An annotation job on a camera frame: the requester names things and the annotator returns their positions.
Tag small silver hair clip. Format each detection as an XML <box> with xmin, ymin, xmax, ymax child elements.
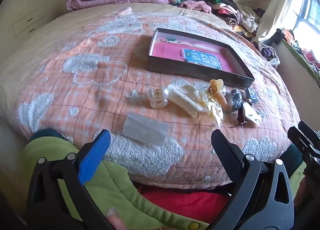
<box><xmin>126</xmin><ymin>90</ymin><xmax>145</xmax><ymax>105</ymax></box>

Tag colourful clothes heap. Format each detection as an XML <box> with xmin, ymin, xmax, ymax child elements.
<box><xmin>282</xmin><ymin>29</ymin><xmax>320</xmax><ymax>70</ymax></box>

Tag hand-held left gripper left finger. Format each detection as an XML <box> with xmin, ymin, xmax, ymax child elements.
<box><xmin>25</xmin><ymin>129</ymin><xmax>118</xmax><ymax>230</ymax></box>

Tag small pink cloth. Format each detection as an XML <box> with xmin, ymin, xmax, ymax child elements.
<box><xmin>117</xmin><ymin>7</ymin><xmax>134</xmax><ymax>16</ymax></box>

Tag green fleece garment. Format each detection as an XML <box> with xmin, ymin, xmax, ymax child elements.
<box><xmin>21</xmin><ymin>129</ymin><xmax>208</xmax><ymax>230</ymax></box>

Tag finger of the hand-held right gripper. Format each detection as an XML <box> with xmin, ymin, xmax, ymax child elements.
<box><xmin>298</xmin><ymin>121</ymin><xmax>320</xmax><ymax>143</ymax></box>
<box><xmin>287</xmin><ymin>126</ymin><xmax>320</xmax><ymax>168</ymax></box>

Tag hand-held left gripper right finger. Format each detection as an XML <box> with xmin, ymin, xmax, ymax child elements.
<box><xmin>207</xmin><ymin>129</ymin><xmax>295</xmax><ymax>230</ymax></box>

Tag clear plastic bag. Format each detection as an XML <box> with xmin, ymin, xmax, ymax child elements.
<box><xmin>122</xmin><ymin>112</ymin><xmax>169</xmax><ymax>145</ymax></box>

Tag folded clothes pile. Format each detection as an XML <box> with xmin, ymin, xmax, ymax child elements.
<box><xmin>207</xmin><ymin>0</ymin><xmax>265</xmax><ymax>38</ymax></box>

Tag beige spiral hair tie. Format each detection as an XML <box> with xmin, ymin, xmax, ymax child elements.
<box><xmin>205</xmin><ymin>78</ymin><xmax>232</xmax><ymax>110</ymax></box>

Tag yellow rings packet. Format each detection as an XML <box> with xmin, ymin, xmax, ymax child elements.
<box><xmin>205</xmin><ymin>100</ymin><xmax>224</xmax><ymax>128</ymax></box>

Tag basket of clothes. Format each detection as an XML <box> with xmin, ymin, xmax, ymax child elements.
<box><xmin>257</xmin><ymin>42</ymin><xmax>280</xmax><ymax>66</ymax></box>

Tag pink fleece garment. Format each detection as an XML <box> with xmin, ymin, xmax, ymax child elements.
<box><xmin>179</xmin><ymin>0</ymin><xmax>212</xmax><ymax>13</ymax></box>

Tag pink book blue label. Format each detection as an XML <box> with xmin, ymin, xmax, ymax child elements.
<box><xmin>150</xmin><ymin>35</ymin><xmax>238</xmax><ymax>74</ymax></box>

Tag orange checked tufted quilt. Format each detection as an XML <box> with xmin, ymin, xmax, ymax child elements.
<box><xmin>0</xmin><ymin>2</ymin><xmax>300</xmax><ymax>190</ymax></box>

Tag window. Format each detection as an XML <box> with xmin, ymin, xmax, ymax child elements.
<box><xmin>292</xmin><ymin>0</ymin><xmax>320</xmax><ymax>45</ymax></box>

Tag beige bed sheet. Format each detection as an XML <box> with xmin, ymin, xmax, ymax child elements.
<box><xmin>0</xmin><ymin>1</ymin><xmax>230</xmax><ymax>75</ymax></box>

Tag dark brown hair clip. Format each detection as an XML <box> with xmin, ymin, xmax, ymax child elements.
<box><xmin>236</xmin><ymin>107</ymin><xmax>248</xmax><ymax>128</ymax></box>

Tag cream wardrobe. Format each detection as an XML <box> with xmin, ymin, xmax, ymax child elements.
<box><xmin>0</xmin><ymin>0</ymin><xmax>75</xmax><ymax>43</ymax></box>

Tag small black bag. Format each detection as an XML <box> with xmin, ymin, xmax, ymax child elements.
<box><xmin>274</xmin><ymin>28</ymin><xmax>285</xmax><ymax>45</ymax></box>

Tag red garment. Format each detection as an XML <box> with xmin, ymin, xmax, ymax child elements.
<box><xmin>140</xmin><ymin>185</ymin><xmax>230</xmax><ymax>223</ymax></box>

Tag dark blue square hair clip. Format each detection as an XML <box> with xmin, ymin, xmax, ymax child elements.
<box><xmin>244</xmin><ymin>87</ymin><xmax>259</xmax><ymax>103</ymax></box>

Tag cream curtain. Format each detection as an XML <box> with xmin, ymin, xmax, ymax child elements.
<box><xmin>255</xmin><ymin>0</ymin><xmax>304</xmax><ymax>43</ymax></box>

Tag dark shallow cardboard box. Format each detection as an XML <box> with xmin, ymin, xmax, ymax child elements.
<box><xmin>147</xmin><ymin>28</ymin><xmax>255</xmax><ymax>89</ymax></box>

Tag dark scrunchie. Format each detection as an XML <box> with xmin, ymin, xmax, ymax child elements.
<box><xmin>226</xmin><ymin>88</ymin><xmax>243</xmax><ymax>113</ymax></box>

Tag white claw hair clip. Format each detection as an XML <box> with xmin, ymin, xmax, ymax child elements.
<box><xmin>167</xmin><ymin>84</ymin><xmax>203</xmax><ymax>118</ymax></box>

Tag person's left hand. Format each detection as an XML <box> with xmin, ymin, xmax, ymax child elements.
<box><xmin>106</xmin><ymin>207</ymin><xmax>135</xmax><ymax>230</ymax></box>

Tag clear pearl hair clip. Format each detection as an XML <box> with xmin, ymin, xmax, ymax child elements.
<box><xmin>147</xmin><ymin>87</ymin><xmax>168</xmax><ymax>108</ymax></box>

